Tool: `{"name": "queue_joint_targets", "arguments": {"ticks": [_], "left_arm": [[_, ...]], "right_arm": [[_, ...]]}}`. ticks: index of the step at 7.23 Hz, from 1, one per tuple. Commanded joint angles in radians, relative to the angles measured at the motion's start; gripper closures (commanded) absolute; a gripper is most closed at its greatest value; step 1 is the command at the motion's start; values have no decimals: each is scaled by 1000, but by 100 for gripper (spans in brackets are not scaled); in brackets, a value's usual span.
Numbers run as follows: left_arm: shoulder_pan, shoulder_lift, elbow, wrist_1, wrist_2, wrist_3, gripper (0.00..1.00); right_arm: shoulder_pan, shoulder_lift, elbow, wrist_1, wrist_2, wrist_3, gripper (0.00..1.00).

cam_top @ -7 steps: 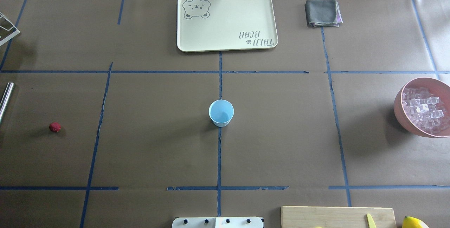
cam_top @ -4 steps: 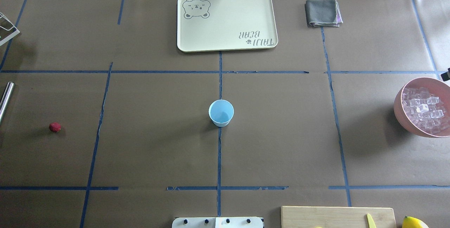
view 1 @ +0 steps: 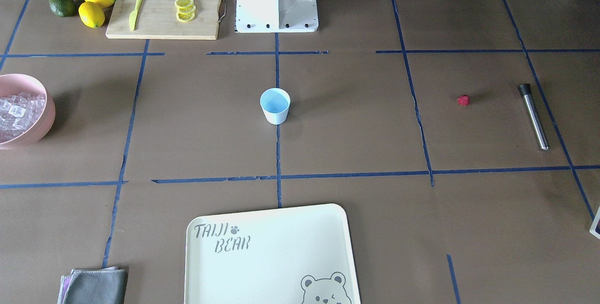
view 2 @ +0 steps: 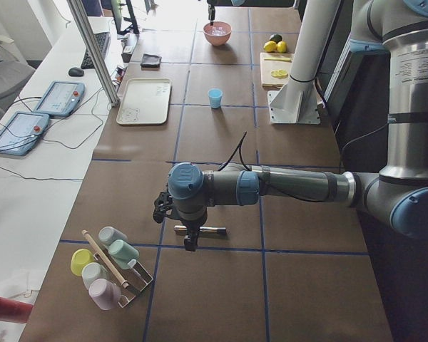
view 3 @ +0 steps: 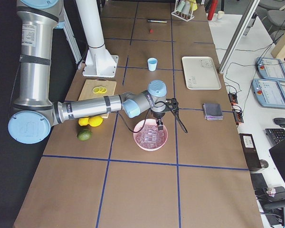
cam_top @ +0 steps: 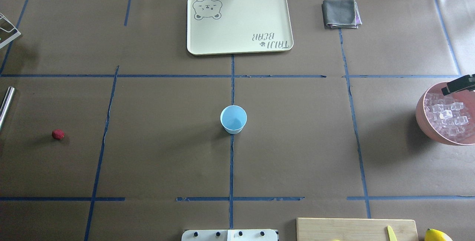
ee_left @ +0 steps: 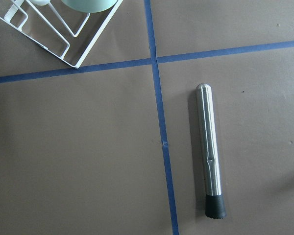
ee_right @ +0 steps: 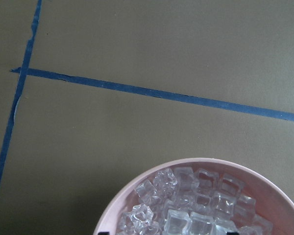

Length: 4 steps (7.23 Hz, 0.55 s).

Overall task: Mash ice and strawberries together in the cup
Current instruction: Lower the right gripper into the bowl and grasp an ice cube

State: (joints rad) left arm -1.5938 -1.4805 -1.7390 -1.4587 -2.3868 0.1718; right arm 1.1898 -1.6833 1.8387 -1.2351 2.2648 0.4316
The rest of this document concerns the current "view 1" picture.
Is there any light blue plastic cup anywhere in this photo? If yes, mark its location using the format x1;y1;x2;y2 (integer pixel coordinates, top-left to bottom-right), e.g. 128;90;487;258
260;88;291;125

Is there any clear ice cubes pile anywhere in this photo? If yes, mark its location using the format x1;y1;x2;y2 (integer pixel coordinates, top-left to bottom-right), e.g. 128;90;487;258
0;91;46;142

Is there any cream bear tray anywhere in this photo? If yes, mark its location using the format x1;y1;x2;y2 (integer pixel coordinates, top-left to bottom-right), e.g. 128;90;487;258
183;203;361;304

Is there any red strawberry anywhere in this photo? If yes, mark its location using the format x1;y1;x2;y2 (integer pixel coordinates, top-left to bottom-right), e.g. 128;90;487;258
457;95;471;107

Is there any lemon slices stack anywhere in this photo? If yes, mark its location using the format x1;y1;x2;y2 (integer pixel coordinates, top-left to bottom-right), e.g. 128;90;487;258
174;0;196;23

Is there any bamboo cutting board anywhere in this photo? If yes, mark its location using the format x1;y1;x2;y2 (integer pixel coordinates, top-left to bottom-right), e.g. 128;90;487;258
105;0;222;41

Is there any yellow plastic knife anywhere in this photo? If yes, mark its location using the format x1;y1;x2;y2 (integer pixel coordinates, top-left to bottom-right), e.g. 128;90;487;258
128;0;143;31

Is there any steel muddler black tip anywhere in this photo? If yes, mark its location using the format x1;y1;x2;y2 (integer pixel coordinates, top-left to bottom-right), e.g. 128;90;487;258
517;83;549;151

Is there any yellow lemon lower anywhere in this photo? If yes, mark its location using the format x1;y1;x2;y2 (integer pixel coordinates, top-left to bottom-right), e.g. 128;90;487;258
78;1;105;29

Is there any grey folded cloth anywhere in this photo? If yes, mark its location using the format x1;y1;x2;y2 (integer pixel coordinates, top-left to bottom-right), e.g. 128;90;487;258
57;267;128;304

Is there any green avocado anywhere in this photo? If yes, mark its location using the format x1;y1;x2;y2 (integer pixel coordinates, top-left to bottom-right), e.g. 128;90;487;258
48;0;77;18

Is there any pink bowl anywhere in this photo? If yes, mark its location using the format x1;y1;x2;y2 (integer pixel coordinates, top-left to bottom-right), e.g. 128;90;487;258
1;74;56;149

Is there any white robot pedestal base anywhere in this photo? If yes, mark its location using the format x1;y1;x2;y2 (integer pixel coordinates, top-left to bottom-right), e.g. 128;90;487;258
234;0;319;33

